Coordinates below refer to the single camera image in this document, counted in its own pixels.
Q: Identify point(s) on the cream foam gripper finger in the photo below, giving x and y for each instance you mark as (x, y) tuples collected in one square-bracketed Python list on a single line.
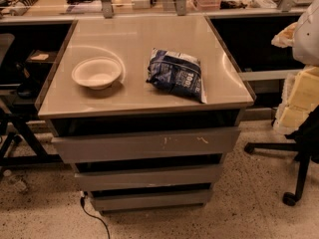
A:
[(300, 97)]

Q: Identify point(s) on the grey top drawer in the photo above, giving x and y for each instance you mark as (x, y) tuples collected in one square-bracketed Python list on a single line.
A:
[(151, 144)]

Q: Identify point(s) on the grey drawer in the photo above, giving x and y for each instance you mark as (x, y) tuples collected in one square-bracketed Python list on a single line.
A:
[(152, 200), (151, 144), (144, 178)]

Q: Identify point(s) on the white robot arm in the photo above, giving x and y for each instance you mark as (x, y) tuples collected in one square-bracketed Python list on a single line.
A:
[(302, 36)]

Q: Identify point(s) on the grey bottom drawer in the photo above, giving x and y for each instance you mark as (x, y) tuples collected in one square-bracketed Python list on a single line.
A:
[(152, 200)]

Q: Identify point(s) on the grey drawer cabinet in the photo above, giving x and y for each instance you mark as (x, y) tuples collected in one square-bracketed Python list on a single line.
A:
[(130, 104)]

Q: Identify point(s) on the grey middle drawer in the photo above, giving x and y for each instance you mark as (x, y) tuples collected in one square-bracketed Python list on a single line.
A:
[(144, 178)]

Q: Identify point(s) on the blue chip bag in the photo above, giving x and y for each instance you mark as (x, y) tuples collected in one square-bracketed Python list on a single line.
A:
[(176, 73)]

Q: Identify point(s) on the white paper bowl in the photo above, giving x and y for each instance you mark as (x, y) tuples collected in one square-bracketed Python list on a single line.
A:
[(97, 73)]

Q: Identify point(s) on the black stand left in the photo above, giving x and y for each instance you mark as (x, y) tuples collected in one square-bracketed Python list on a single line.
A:
[(19, 121)]

